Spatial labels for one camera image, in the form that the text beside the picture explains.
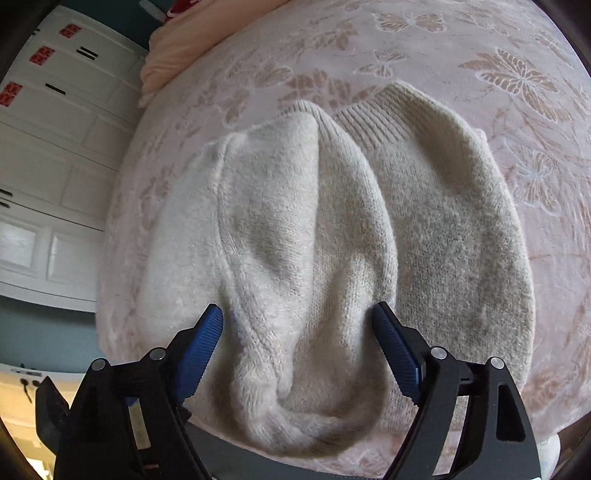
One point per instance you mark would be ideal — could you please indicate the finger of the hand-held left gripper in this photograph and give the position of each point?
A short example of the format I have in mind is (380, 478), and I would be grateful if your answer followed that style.
(51, 406)

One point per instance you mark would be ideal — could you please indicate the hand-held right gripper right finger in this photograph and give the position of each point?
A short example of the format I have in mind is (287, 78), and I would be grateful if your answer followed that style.
(397, 353)

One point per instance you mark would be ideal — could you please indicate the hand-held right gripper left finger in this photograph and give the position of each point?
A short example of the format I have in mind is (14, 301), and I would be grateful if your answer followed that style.
(203, 341)

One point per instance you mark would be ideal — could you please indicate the cream knit sweater black hearts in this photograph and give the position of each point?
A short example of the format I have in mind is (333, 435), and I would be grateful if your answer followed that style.
(438, 230)

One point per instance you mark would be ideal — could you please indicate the white wardrobe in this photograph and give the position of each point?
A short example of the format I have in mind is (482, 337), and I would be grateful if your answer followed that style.
(60, 152)

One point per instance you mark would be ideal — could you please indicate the peach duvet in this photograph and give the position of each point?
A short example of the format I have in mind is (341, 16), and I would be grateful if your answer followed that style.
(184, 50)

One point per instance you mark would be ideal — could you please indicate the pink butterfly pattern blanket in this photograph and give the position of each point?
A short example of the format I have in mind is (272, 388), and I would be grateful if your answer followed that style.
(508, 69)

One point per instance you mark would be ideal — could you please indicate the red paper wardrobe decoration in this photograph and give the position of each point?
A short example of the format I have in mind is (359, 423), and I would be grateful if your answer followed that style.
(69, 31)
(41, 55)
(10, 94)

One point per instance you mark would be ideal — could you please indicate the red cloth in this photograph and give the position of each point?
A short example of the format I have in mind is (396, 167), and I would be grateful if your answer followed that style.
(184, 5)

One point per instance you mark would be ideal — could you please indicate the grey headboard side post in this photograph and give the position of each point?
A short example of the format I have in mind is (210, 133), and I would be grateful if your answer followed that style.
(152, 9)

